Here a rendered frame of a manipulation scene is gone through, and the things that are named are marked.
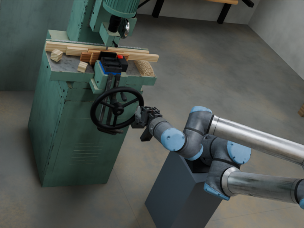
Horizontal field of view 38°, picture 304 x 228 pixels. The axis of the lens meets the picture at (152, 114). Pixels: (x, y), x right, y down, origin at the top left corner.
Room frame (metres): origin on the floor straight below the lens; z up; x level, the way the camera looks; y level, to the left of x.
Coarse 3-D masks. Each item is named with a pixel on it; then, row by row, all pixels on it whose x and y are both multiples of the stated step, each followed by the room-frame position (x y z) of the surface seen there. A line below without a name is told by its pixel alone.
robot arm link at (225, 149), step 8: (216, 144) 1.94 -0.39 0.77; (224, 144) 1.90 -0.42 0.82; (232, 144) 1.88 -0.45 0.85; (216, 152) 1.89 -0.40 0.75; (224, 152) 1.86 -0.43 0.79; (232, 152) 1.84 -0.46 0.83; (240, 152) 1.87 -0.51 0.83; (248, 152) 1.91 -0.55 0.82; (216, 160) 1.84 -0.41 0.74; (224, 160) 1.83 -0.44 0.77; (232, 160) 1.84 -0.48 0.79; (240, 160) 1.85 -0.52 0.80
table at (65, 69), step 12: (48, 60) 1.86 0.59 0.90; (60, 60) 1.90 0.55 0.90; (72, 60) 1.94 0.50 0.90; (132, 60) 2.19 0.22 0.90; (48, 72) 1.81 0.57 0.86; (60, 72) 1.81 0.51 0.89; (72, 72) 1.84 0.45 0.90; (132, 72) 2.07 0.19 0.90; (96, 84) 1.87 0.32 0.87; (132, 84) 2.05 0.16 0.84; (144, 84) 2.09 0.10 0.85
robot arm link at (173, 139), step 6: (156, 126) 1.50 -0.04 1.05; (162, 126) 1.49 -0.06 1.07; (168, 126) 1.49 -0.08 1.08; (156, 132) 1.48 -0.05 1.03; (162, 132) 1.46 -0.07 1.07; (168, 132) 1.44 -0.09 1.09; (174, 132) 1.45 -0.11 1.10; (180, 132) 1.47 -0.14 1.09; (156, 138) 1.48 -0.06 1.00; (162, 138) 1.43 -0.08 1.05; (168, 138) 1.42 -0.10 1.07; (174, 138) 1.44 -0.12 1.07; (180, 138) 1.45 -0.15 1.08; (162, 144) 1.43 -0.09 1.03; (168, 144) 1.42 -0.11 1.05; (174, 144) 1.43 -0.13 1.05; (180, 144) 1.45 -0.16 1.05; (174, 150) 1.43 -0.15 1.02
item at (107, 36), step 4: (104, 24) 2.14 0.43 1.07; (108, 24) 2.15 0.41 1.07; (100, 28) 2.15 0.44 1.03; (104, 28) 2.10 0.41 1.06; (100, 32) 2.13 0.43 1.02; (104, 32) 2.09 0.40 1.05; (108, 32) 2.07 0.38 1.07; (112, 32) 2.09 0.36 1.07; (116, 32) 2.11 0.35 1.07; (104, 36) 2.08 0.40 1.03; (108, 36) 2.05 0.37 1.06; (112, 36) 2.06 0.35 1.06; (116, 36) 2.07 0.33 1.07; (120, 36) 2.08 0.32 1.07; (104, 40) 2.07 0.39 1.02; (108, 40) 2.05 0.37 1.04; (112, 40) 2.06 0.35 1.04; (116, 40) 2.07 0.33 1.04; (108, 44) 2.05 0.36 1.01; (112, 44) 2.06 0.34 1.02
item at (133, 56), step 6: (66, 48) 1.98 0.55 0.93; (72, 48) 1.99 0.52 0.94; (78, 48) 2.01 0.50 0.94; (84, 48) 2.04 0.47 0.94; (66, 54) 1.97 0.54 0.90; (72, 54) 1.99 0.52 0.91; (78, 54) 2.01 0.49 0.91; (132, 54) 2.19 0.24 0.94; (138, 54) 2.21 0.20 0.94; (144, 54) 2.24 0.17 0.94; (150, 54) 2.27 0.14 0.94; (150, 60) 2.26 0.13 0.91; (156, 60) 2.28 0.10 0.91
